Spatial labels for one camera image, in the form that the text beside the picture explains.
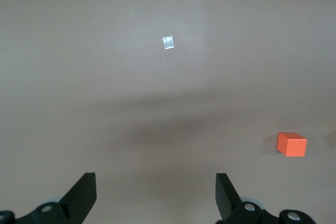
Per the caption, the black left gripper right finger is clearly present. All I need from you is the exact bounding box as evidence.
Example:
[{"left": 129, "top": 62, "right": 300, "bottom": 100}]
[{"left": 215, "top": 173, "right": 316, "bottom": 224}]

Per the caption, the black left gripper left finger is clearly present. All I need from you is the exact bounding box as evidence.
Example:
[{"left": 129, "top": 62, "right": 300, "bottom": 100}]
[{"left": 0, "top": 172, "right": 98, "bottom": 224}]

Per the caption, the orange wooden cube block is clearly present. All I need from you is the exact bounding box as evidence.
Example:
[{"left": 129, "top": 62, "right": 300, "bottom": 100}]
[{"left": 276, "top": 132, "right": 308, "bottom": 158}]

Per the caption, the small clear tape piece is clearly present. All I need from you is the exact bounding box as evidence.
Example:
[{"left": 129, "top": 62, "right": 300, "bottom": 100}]
[{"left": 162, "top": 35, "right": 176, "bottom": 51}]

